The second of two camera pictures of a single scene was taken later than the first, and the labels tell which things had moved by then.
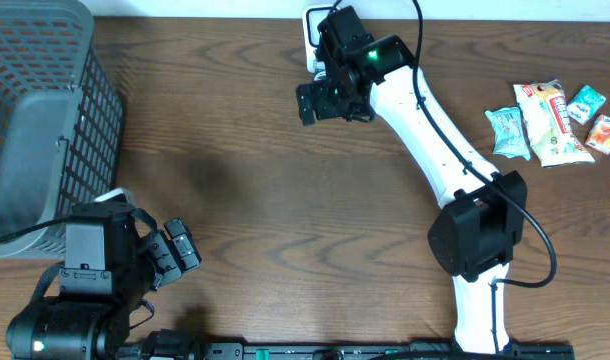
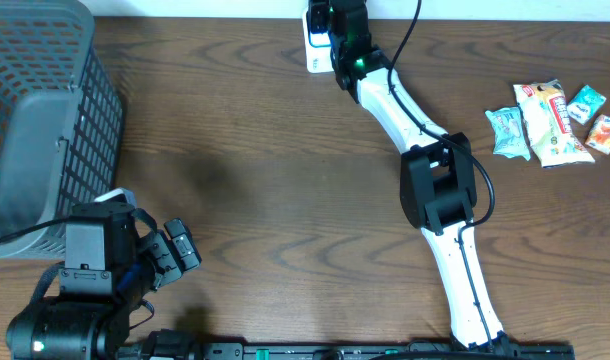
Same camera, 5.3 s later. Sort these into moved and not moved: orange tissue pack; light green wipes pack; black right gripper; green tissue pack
Moved: black right gripper
Not moved: green tissue pack; light green wipes pack; orange tissue pack
